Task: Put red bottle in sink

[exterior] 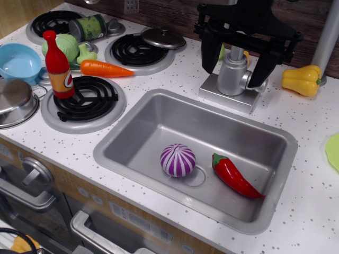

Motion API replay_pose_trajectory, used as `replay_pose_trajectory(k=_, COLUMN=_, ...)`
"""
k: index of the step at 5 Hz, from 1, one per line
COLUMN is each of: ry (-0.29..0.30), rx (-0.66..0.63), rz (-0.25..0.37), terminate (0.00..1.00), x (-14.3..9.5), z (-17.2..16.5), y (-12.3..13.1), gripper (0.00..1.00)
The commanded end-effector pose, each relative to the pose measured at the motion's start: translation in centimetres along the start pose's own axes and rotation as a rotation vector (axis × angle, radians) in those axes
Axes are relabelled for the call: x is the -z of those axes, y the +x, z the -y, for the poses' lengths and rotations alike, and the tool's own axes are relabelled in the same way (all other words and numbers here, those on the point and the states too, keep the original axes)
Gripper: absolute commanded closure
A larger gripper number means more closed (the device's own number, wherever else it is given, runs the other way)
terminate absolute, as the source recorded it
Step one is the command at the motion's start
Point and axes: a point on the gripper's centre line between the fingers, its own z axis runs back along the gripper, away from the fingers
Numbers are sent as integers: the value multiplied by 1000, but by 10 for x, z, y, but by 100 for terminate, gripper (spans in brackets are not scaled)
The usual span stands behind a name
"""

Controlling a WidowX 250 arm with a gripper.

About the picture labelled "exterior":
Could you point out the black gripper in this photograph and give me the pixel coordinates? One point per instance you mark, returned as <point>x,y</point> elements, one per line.
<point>249,25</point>

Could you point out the red toy sauce bottle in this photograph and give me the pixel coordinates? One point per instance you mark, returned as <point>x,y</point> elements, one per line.
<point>58,68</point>

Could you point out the grey toy sink basin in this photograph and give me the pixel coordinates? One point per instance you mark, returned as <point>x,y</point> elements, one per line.
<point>263,154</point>

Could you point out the silver toy faucet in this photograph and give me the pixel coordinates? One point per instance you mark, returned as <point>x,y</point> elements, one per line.
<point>230,87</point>

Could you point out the yellow toy bell pepper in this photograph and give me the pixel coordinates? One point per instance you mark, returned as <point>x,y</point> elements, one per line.
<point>305,80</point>

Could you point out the silver pot lid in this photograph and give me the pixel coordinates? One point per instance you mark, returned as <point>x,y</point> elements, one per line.
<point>163,38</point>

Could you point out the rear right black burner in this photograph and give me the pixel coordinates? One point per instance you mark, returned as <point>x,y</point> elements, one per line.
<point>133,53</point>

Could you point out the black burner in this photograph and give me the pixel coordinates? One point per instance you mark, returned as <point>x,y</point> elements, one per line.
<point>133,53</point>
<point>96,104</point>
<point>58,21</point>

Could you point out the red toy chili pepper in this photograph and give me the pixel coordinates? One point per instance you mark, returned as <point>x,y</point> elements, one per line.
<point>231,176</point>

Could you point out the purple striped toy onion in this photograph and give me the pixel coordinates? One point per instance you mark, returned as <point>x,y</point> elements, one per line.
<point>177,160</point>

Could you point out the grey stove knob rear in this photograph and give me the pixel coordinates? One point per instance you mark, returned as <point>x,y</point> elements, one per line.
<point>114,28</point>

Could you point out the grey stove knob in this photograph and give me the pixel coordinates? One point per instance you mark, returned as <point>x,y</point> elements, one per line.
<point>90,46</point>
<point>43,78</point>
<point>114,28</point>

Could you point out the light green plate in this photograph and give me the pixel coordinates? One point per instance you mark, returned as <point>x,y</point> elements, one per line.
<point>332,151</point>

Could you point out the grey stove knob middle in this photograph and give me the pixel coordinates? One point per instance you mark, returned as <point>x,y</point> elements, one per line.
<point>90,46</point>

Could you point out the orange toy carrot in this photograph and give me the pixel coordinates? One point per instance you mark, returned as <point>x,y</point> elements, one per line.
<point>103,69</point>

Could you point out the front left black burner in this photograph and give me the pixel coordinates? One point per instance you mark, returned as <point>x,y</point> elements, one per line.
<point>96,104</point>

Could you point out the green toy can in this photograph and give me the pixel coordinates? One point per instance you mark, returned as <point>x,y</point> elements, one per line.
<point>88,28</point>

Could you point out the small green toy broccoli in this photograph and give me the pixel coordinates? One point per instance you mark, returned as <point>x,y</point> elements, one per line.
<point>84,54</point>

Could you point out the green toy cabbage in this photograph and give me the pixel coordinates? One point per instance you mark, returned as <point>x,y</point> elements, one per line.
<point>66,43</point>

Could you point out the rear left black burner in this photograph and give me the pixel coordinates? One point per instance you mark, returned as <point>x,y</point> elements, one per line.
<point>58,21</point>

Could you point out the grey stove knob left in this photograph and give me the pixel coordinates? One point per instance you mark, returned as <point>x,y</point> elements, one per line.
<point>43,78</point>

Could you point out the blue plastic bowl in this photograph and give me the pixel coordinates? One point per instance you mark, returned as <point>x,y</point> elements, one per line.
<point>20,61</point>

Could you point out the stainless steel pot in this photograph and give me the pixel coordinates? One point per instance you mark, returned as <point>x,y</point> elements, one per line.
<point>19,101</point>

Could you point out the grey oven knob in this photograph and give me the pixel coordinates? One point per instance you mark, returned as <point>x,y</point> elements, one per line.
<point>37,172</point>

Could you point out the grey vertical post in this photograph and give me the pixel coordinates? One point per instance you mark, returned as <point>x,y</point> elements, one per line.
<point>327,39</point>

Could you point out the grey lower drawer handle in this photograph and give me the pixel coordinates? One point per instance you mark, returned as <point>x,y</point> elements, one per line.
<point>78,227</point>

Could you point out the grey oven door handle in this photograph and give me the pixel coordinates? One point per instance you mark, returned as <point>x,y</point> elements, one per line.
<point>41,203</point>

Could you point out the yellow cloth with black cable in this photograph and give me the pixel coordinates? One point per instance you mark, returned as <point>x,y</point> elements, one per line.
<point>21,244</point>

